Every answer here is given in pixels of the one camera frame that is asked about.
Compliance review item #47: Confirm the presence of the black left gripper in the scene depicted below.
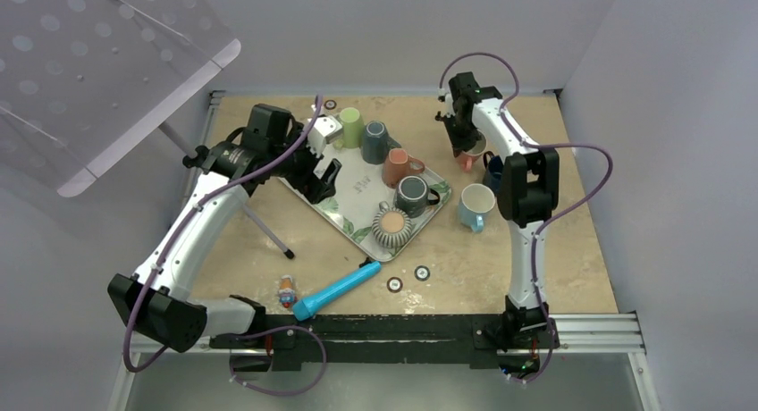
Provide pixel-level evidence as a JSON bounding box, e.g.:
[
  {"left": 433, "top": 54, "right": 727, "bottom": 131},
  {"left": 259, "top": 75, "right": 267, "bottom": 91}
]
[{"left": 268, "top": 122, "right": 341, "bottom": 203}]

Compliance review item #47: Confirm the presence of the pink ceramic mug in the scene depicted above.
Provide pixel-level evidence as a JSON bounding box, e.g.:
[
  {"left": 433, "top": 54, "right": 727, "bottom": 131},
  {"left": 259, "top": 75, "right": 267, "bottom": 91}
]
[{"left": 455, "top": 134, "right": 487, "bottom": 172}]

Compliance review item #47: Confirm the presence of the navy blue mug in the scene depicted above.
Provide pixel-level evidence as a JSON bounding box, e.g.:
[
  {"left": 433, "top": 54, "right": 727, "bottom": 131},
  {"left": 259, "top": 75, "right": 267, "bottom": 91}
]
[{"left": 482, "top": 151, "right": 503, "bottom": 196}]

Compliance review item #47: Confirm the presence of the terracotta flower mug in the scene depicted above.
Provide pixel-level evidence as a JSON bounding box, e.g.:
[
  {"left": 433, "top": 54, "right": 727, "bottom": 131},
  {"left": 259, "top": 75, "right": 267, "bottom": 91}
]
[{"left": 382, "top": 147, "right": 425, "bottom": 189}]

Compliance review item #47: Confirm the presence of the dark teal mug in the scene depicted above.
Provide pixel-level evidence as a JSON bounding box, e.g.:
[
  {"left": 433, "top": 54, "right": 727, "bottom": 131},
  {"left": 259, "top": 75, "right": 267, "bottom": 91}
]
[{"left": 361, "top": 121, "right": 401, "bottom": 165}]

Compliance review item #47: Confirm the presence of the light blue ceramic mug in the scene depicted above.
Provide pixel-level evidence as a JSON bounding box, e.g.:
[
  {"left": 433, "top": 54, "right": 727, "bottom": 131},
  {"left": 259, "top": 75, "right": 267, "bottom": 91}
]
[{"left": 458, "top": 183, "right": 496, "bottom": 233}]

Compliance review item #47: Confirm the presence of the dark grey-green mug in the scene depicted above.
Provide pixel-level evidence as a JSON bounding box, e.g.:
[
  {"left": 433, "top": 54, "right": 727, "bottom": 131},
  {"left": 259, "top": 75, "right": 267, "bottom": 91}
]
[{"left": 394, "top": 175, "right": 442, "bottom": 219}]

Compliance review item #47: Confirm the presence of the grey ribbed mug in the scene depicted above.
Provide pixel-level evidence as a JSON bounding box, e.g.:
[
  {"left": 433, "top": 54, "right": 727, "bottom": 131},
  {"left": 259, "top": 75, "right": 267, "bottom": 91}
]
[{"left": 371, "top": 201, "right": 413, "bottom": 249}]

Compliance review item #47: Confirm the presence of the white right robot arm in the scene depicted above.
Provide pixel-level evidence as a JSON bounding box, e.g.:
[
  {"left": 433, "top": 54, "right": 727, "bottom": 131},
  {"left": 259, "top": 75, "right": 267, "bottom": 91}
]
[{"left": 435, "top": 72, "right": 560, "bottom": 346}]

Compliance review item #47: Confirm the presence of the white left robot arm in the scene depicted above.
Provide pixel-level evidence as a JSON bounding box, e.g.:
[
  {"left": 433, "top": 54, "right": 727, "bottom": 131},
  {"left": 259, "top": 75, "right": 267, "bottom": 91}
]
[{"left": 107, "top": 104, "right": 343, "bottom": 352}]

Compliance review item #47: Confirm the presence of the light green mug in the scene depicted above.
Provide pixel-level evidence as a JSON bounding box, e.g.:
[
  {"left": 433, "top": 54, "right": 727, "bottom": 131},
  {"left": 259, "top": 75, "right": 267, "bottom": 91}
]
[{"left": 338, "top": 107, "right": 365, "bottom": 149}]

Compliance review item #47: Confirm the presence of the white leaf-print tray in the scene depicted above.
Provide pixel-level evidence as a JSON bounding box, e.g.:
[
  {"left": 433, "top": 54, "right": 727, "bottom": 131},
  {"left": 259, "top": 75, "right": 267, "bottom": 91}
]
[{"left": 278, "top": 113, "right": 453, "bottom": 264}]

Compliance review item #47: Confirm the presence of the small toy figure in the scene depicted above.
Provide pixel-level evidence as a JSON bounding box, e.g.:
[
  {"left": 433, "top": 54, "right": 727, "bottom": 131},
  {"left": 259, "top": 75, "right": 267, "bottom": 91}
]
[{"left": 277, "top": 275, "right": 298, "bottom": 309}]

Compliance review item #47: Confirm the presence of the blue flashlight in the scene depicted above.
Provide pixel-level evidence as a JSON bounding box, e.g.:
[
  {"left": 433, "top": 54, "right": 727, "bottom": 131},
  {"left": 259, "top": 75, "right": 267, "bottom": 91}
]
[{"left": 291, "top": 261, "right": 383, "bottom": 322}]

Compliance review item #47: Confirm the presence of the orange poker chip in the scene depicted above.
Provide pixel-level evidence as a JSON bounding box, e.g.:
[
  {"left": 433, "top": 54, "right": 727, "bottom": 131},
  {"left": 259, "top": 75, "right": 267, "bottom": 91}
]
[{"left": 386, "top": 277, "right": 403, "bottom": 293}]

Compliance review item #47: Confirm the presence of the grey tripod stand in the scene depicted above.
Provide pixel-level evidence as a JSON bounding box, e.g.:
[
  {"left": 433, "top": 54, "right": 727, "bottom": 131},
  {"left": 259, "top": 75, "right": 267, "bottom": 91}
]
[{"left": 157, "top": 122, "right": 295, "bottom": 260}]

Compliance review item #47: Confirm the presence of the clear perforated panel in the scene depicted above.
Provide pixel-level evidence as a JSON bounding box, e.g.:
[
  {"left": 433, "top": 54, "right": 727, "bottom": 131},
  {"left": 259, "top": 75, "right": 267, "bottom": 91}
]
[{"left": 1, "top": 0, "right": 241, "bottom": 197}]

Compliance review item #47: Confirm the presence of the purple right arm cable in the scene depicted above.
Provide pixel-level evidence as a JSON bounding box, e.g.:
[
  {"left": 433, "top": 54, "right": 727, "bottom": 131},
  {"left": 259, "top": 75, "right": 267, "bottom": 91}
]
[{"left": 439, "top": 52, "right": 614, "bottom": 386}]

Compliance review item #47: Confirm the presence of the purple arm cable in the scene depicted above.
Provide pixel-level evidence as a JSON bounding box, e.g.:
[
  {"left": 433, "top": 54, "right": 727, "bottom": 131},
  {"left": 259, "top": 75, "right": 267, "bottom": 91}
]
[
  {"left": 439, "top": 52, "right": 614, "bottom": 386},
  {"left": 122, "top": 94, "right": 328, "bottom": 398}
]

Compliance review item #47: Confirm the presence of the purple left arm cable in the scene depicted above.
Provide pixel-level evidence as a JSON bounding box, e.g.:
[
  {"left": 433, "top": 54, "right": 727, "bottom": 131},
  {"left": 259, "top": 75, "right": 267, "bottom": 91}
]
[{"left": 122, "top": 94, "right": 328, "bottom": 398}]

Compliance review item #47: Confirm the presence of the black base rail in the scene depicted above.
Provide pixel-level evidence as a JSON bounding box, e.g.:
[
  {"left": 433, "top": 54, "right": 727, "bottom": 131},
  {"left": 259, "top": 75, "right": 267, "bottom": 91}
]
[{"left": 209, "top": 314, "right": 560, "bottom": 373}]

